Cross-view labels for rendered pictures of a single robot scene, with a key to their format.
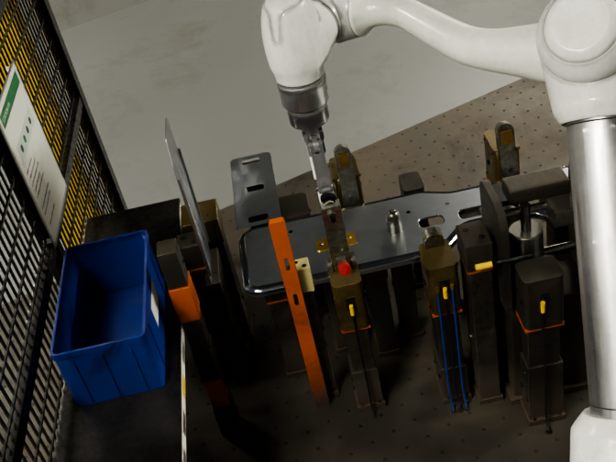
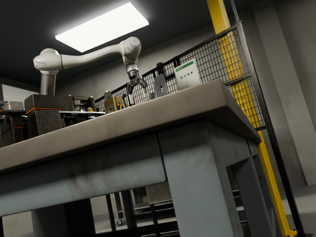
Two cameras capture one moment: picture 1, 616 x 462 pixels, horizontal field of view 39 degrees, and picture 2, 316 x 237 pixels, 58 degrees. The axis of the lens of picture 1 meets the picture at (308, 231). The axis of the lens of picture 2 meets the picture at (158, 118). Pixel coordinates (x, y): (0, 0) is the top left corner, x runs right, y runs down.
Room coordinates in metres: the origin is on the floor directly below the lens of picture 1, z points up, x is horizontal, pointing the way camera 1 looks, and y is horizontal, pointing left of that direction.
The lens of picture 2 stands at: (2.72, -1.51, 0.59)
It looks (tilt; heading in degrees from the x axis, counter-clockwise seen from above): 11 degrees up; 128
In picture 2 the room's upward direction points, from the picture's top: 13 degrees counter-clockwise
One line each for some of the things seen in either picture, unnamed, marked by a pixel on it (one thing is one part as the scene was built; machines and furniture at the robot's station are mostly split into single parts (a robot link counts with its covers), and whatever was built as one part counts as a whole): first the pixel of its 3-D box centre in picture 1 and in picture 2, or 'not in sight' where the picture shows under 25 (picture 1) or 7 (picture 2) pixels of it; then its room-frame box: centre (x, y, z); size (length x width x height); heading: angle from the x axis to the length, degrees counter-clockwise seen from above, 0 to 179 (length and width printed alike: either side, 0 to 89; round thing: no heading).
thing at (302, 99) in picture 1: (303, 90); (132, 69); (1.44, -0.05, 1.36); 0.09 x 0.09 x 0.06
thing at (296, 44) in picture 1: (295, 32); (130, 54); (1.45, -0.06, 1.47); 0.13 x 0.11 x 0.16; 144
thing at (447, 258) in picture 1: (447, 330); not in sight; (1.23, -0.22, 0.88); 0.11 x 0.07 x 0.37; 179
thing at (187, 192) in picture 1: (191, 201); (162, 96); (1.46, 0.21, 1.17); 0.12 x 0.01 x 0.34; 179
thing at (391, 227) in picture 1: (393, 222); not in sight; (1.44, -0.18, 1.02); 0.03 x 0.03 x 0.07
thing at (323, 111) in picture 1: (311, 124); (134, 78); (1.44, -0.05, 1.29); 0.08 x 0.07 x 0.09; 179
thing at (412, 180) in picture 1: (416, 228); not in sight; (1.62, -0.25, 0.84); 0.10 x 0.05 x 0.29; 179
